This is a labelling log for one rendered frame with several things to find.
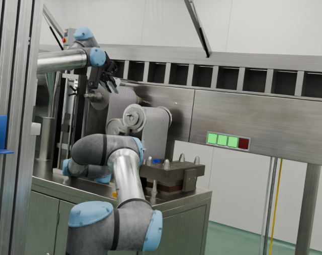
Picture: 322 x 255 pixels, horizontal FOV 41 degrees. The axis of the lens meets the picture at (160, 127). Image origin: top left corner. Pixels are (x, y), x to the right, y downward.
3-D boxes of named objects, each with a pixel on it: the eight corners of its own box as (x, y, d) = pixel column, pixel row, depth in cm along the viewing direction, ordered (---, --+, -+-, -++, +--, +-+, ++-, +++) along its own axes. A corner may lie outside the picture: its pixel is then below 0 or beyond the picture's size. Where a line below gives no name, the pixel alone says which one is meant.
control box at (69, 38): (60, 44, 251) (61, 27, 250) (70, 46, 255) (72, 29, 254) (64, 44, 245) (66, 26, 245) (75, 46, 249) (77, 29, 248)
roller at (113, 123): (103, 139, 230) (106, 117, 230) (132, 138, 252) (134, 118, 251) (121, 142, 224) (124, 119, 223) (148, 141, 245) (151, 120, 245)
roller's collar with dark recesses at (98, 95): (87, 101, 231) (88, 89, 230) (94, 102, 236) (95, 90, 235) (96, 102, 227) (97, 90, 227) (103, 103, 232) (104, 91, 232)
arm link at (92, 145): (70, 159, 148) (61, 181, 193) (102, 162, 151) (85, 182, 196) (73, 127, 151) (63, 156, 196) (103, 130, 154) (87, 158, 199)
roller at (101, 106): (88, 108, 238) (91, 83, 237) (117, 110, 259) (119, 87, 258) (107, 111, 230) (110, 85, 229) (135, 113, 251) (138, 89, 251)
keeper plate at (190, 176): (181, 190, 219) (184, 169, 218) (191, 188, 228) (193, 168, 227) (186, 192, 218) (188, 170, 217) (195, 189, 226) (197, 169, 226)
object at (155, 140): (138, 164, 219) (142, 128, 218) (163, 161, 239) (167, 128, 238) (139, 164, 219) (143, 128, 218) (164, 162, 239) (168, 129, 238)
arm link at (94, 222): (64, 242, 124) (69, 196, 124) (109, 243, 128) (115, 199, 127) (65, 258, 113) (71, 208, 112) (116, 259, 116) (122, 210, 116)
